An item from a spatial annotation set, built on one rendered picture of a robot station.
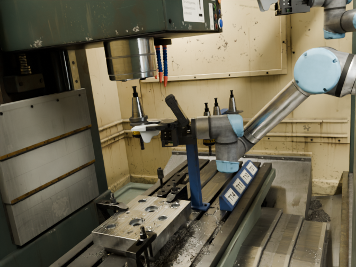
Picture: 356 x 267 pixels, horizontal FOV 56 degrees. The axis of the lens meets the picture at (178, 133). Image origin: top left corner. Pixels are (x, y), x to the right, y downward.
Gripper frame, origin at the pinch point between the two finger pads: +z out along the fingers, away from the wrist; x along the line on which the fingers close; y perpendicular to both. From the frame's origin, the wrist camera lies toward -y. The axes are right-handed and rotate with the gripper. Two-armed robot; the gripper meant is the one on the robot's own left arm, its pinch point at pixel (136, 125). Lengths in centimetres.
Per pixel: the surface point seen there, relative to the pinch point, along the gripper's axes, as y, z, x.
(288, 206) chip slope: 58, -60, 53
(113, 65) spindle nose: -20.6, 3.0, -7.1
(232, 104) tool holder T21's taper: 3, -34, 52
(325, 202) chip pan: 64, -82, 69
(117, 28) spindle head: -30.5, -1.6, -13.8
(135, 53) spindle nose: -23.5, -4.2, -7.4
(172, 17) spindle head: -32.0, -17.3, -14.7
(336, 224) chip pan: 63, -79, 43
